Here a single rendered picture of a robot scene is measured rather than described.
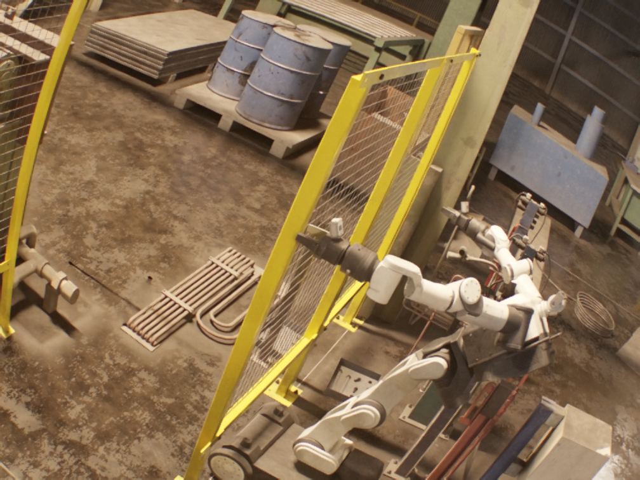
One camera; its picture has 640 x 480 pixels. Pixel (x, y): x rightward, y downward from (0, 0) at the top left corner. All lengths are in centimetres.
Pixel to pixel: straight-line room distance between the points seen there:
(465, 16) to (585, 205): 469
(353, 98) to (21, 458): 192
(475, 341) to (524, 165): 645
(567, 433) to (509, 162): 653
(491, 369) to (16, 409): 200
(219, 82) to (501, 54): 351
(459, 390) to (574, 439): 59
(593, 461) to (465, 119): 253
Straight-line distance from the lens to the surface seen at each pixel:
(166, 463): 313
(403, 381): 280
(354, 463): 309
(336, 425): 298
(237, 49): 711
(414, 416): 412
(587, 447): 280
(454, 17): 1247
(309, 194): 217
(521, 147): 896
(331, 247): 217
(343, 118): 210
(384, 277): 217
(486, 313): 234
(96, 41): 788
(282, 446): 326
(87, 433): 311
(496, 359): 263
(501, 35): 443
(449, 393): 279
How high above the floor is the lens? 224
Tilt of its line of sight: 23 degrees down
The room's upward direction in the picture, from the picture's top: 25 degrees clockwise
